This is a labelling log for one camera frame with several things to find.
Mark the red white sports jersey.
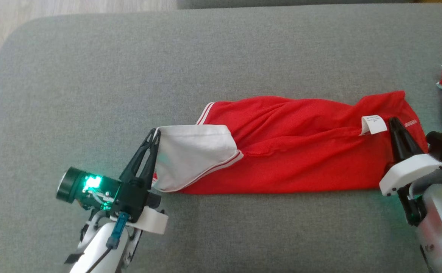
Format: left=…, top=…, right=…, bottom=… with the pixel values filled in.
left=151, top=90, right=430, bottom=196

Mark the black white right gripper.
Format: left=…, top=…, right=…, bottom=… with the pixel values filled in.
left=379, top=116, right=442, bottom=197

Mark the grey sofa cushion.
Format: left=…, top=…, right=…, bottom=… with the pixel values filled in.
left=177, top=0, right=420, bottom=9

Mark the grey fabric sofa seat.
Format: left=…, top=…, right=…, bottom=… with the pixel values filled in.
left=0, top=3, right=442, bottom=273

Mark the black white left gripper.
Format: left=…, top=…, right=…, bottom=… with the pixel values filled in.
left=56, top=129, right=169, bottom=235

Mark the left arm blue-plug cable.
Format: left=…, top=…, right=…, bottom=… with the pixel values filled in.
left=86, top=212, right=131, bottom=273

